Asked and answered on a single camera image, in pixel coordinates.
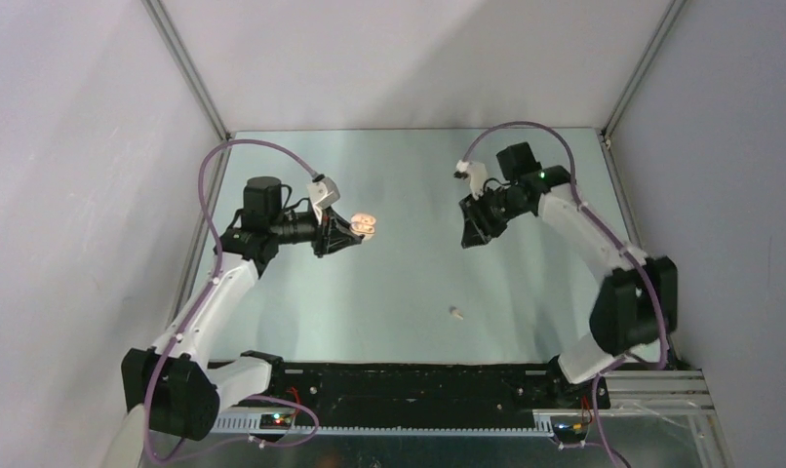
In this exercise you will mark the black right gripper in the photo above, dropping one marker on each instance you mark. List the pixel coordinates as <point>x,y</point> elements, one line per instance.
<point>477,229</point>

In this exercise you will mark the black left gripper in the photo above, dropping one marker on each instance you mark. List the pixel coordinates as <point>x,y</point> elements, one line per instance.
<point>329,239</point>

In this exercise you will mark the beige square earbud case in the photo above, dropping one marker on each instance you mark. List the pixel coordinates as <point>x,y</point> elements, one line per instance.
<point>363,225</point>

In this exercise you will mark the beige earbud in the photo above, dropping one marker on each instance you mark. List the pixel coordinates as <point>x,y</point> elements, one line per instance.
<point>455,312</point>

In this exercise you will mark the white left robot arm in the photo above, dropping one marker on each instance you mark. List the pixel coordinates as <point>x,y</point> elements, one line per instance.
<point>172,380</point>

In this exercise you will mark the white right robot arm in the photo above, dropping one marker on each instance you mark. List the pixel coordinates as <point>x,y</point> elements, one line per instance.
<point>637,300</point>

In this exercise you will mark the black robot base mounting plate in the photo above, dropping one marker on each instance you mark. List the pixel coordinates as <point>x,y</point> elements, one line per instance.
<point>430,397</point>

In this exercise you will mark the left green circuit board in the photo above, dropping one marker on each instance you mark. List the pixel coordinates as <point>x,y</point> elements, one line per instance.
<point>276,421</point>

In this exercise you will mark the green circuit board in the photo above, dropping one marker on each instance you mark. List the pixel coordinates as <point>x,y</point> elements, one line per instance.
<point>276,421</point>
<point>575,429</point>

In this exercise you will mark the right green circuit board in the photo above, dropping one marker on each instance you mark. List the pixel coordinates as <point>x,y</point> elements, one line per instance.
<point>575,429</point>

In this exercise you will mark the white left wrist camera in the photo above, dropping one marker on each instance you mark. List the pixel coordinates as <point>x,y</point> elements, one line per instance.
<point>322,194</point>

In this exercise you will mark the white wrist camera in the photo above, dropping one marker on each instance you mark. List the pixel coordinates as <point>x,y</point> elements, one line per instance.
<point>322,194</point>
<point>475,174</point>

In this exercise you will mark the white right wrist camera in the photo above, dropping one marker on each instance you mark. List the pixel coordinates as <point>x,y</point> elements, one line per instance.
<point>475,174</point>

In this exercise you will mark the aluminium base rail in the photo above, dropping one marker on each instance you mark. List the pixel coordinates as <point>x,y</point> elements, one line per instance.
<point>658,393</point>

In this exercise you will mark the left aluminium frame post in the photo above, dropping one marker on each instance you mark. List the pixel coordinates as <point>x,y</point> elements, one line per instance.
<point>166,26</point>

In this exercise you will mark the aluminium frame post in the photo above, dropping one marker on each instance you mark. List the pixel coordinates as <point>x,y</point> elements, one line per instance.
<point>642,67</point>
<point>166,26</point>

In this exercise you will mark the right aluminium frame post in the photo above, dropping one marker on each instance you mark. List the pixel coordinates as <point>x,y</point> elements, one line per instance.
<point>642,67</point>

